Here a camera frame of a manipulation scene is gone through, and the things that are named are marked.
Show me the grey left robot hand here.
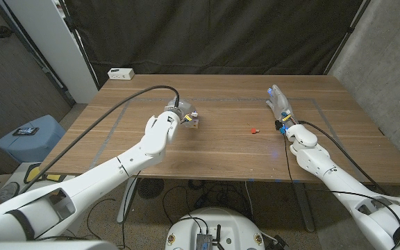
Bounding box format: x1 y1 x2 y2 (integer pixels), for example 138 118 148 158
165 99 198 124

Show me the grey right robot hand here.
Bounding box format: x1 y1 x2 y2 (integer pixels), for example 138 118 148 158
265 84 295 122

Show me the white power strip box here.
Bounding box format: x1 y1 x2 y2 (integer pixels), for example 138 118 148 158
107 67 135 81

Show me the black backdrop curtain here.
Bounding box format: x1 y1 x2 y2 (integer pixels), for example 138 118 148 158
60 0 373 88

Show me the black backdrop stand pole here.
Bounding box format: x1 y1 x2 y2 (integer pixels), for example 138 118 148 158
324 0 373 76
58 0 101 90

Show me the grey table leg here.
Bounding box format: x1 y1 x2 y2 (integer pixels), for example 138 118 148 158
292 182 316 233

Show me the white table leg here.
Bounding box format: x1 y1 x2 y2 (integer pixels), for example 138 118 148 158
116 176 135 224

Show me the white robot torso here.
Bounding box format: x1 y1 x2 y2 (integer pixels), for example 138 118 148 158
165 207 266 250

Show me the black plug beside torso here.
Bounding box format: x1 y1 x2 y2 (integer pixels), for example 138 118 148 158
272 235 290 250

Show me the blue plastic stool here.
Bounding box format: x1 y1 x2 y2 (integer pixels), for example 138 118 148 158
0 115 67 164

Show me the black smartphone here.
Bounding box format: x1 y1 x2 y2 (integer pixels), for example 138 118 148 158
12 126 40 137

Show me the white board yellow black marking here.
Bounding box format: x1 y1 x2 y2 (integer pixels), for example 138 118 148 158
14 161 78 190

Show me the grey sneaker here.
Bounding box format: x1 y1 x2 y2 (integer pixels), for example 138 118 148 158
0 182 21 203

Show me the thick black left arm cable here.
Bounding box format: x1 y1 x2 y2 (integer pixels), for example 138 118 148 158
21 85 181 194

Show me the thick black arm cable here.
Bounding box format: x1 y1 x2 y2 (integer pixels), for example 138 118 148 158
297 119 390 196
21 85 181 194

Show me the thin black right wrist wire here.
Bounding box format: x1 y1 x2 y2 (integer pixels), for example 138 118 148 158
283 133 400 240

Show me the thin black wrist wire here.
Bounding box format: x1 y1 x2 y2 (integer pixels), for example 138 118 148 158
283 133 400 240
121 169 142 249

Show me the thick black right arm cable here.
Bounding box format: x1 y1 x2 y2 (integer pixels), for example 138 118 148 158
297 119 390 196

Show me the black floor cable tangle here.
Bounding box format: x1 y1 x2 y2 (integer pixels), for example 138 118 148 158
161 179 253 223

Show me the white floor cable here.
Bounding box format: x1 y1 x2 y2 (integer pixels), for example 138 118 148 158
244 181 255 218

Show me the thin black left wrist wire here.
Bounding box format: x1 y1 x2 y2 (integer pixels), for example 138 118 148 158
121 169 142 249

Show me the black metal rail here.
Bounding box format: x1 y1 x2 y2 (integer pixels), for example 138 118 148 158
0 0 76 107

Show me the white wall panel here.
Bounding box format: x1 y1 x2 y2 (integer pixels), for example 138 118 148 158
3 0 99 104

